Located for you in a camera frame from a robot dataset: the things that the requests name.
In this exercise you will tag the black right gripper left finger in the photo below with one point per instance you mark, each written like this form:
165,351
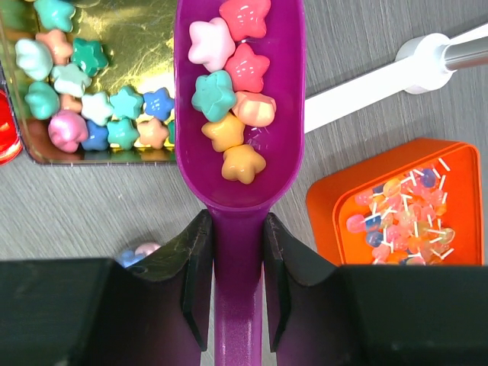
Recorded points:
93,311

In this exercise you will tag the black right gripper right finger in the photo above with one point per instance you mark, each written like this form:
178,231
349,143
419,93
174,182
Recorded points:
322,314

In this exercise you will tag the purple plastic scoop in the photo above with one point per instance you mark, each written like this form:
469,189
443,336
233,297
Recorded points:
238,211

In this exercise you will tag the orange candy box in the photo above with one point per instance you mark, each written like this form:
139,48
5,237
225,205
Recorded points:
417,204

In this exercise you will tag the gold tin of star candies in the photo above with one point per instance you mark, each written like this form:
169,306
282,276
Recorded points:
91,81

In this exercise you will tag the clear plastic jar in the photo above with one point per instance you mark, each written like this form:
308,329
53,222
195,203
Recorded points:
135,254

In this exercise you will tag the red jar lid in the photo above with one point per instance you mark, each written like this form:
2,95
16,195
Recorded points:
10,141

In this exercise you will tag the white clothes rack stand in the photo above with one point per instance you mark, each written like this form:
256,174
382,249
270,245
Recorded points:
422,64

